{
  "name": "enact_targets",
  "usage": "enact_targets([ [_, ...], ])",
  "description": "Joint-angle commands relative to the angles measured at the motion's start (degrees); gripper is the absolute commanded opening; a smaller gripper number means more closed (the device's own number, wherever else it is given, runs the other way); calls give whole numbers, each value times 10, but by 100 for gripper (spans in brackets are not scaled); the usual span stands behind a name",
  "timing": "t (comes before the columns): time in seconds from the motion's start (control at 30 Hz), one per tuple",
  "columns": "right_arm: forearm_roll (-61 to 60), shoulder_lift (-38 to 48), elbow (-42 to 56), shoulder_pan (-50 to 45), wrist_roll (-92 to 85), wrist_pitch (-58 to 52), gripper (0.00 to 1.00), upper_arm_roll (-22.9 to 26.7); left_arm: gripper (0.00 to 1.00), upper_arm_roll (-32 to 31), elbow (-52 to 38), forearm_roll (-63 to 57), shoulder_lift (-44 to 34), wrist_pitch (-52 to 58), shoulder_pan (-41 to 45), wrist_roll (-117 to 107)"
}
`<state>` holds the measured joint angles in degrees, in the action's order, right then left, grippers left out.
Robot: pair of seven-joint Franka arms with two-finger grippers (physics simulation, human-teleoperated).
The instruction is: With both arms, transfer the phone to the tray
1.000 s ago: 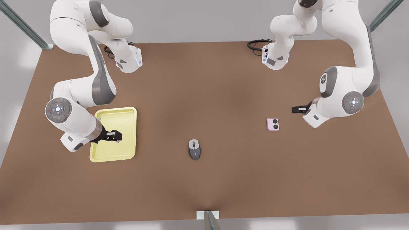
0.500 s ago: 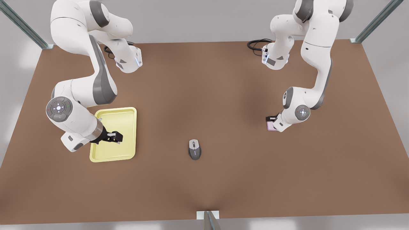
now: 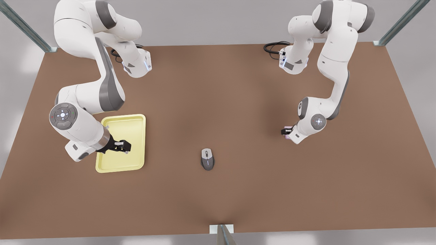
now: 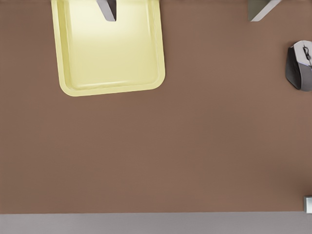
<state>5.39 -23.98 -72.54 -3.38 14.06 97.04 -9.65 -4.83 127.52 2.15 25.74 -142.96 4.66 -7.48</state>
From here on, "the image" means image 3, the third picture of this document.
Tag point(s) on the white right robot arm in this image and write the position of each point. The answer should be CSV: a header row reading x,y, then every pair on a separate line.
x,y
85,92

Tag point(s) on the grey computer mouse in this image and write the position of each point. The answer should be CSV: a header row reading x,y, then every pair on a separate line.
x,y
207,159

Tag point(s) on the yellow plastic tray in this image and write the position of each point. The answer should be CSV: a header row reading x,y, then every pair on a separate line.
x,y
131,131

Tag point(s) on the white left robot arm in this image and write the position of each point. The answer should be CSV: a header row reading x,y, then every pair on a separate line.
x,y
335,61

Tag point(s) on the silver frame post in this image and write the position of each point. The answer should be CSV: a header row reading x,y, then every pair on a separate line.
x,y
402,22
223,234
25,25

